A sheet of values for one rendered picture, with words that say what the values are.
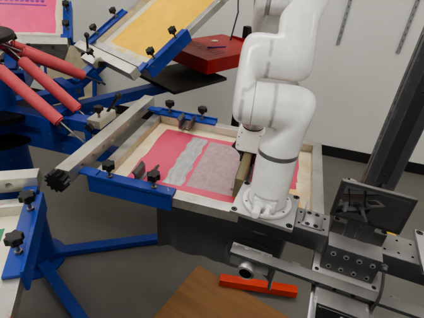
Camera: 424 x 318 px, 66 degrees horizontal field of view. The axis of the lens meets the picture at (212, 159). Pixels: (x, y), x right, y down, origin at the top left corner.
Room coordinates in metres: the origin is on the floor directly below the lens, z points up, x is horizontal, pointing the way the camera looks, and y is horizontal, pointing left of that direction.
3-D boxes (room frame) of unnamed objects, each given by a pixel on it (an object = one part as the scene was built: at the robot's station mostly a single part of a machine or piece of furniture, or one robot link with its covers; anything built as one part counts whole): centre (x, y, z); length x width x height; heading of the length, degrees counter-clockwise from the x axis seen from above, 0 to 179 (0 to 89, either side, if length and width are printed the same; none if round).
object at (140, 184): (0.86, 0.26, 0.97); 0.30 x 0.05 x 0.07; 78
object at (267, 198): (0.65, -0.15, 1.21); 0.16 x 0.13 x 0.15; 162
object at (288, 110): (0.66, -0.14, 1.37); 0.13 x 0.10 x 0.16; 85
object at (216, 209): (1.08, -0.03, 0.97); 0.79 x 0.58 x 0.04; 78
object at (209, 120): (1.41, 0.14, 0.97); 0.30 x 0.05 x 0.07; 78
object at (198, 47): (2.36, 0.05, 1.06); 0.61 x 0.46 x 0.12; 138
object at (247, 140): (1.06, -0.13, 1.12); 0.10 x 0.08 x 0.11; 78
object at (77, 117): (1.20, 0.52, 1.02); 0.17 x 0.06 x 0.05; 78
